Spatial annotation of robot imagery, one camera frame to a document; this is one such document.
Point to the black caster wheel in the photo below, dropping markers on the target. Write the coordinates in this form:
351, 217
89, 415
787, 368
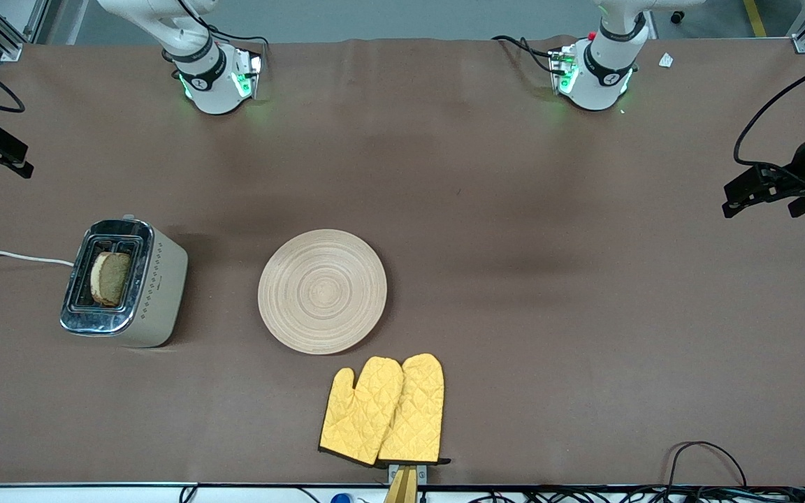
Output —
677, 16

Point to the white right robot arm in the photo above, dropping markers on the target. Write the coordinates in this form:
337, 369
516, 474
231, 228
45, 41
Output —
214, 84

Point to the wooden clamp with grey bracket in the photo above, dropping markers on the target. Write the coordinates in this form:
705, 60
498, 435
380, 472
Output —
402, 485

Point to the blue round object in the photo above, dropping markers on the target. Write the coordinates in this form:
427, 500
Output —
340, 499

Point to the brown toast slice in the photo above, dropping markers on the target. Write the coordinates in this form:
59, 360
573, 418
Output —
112, 279

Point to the yellow quilted oven mitt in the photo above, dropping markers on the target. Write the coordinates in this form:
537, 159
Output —
357, 419
416, 412

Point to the beige and chrome toaster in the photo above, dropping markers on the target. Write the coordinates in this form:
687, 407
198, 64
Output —
158, 293

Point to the round wooden plate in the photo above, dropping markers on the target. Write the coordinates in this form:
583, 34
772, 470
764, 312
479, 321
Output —
322, 291

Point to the small white paper scrap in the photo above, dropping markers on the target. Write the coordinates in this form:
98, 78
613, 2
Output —
666, 60

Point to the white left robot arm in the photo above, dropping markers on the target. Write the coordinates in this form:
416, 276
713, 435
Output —
602, 77

